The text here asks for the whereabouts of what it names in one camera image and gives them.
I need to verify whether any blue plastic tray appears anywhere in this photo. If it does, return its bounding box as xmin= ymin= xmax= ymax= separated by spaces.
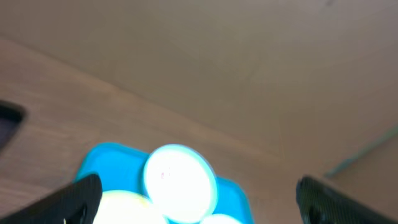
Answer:
xmin=75 ymin=142 xmax=254 ymax=224

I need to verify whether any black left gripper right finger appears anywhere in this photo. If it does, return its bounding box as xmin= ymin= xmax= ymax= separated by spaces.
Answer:
xmin=296 ymin=176 xmax=397 ymax=224

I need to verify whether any light blue plate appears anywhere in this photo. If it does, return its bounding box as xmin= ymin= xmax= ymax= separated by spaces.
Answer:
xmin=142 ymin=144 xmax=218 ymax=223

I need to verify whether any yellow plate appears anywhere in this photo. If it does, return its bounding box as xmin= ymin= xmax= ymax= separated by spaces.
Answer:
xmin=93 ymin=190 xmax=169 ymax=224

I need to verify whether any dark maroon tray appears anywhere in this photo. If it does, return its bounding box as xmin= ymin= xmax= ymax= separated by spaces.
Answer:
xmin=1 ymin=100 xmax=27 ymax=151

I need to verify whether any white plate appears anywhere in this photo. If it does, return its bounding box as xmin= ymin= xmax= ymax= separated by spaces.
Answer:
xmin=200 ymin=213 xmax=242 ymax=224

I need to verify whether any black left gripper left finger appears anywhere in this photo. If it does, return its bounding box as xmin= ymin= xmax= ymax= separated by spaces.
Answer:
xmin=1 ymin=174 xmax=103 ymax=224

